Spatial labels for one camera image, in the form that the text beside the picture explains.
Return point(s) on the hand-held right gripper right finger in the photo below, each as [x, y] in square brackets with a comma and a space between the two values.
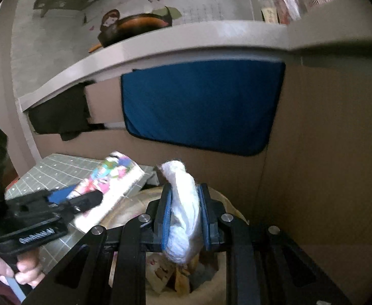
[206, 219]

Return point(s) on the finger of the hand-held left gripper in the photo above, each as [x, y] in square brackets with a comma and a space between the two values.
[59, 195]
[84, 201]

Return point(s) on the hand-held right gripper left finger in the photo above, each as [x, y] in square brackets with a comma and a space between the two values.
[165, 219]

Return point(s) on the white tissue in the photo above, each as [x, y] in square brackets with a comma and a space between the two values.
[184, 203]

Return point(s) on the pink cartoon snack packet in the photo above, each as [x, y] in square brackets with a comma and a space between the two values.
[116, 178]

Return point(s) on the pale yellow snack packet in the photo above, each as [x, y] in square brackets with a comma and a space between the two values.
[160, 271]

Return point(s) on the orange snack wrapper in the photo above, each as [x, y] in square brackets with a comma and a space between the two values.
[182, 279]

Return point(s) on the person's left hand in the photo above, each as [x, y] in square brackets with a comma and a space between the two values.
[27, 273]

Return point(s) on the grey checked tablecloth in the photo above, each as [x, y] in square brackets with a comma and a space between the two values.
[46, 171]

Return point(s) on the black cloth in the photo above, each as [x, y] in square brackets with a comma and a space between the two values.
[62, 111]

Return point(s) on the blue towel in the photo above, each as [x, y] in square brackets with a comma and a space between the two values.
[198, 108]

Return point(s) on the brown cardboard panel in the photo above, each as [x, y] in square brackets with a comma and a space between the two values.
[325, 149]

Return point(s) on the grey kitchen counter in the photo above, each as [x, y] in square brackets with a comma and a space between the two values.
[173, 41]

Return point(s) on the dark sauce bottle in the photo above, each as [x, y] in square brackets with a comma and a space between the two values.
[268, 11]

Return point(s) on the orange capped plastic bottle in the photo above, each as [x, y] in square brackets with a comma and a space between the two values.
[286, 1]

